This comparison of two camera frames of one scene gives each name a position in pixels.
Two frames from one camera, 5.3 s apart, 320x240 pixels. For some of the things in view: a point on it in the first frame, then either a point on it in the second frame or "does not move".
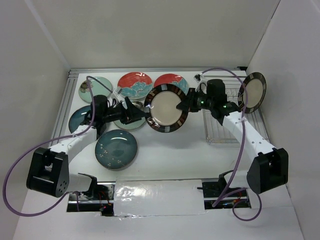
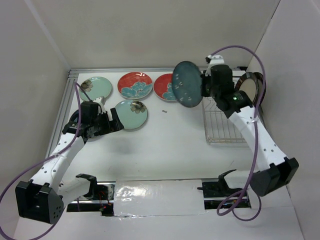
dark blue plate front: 116,149 to 187,82
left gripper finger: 132,110 to 117,124
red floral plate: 135,85 does not move
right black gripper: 191,103 to 204,85
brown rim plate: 161,102 to 248,83
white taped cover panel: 135,198 does not move
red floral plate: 172,79 to 163,87
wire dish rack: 215,132 does not move
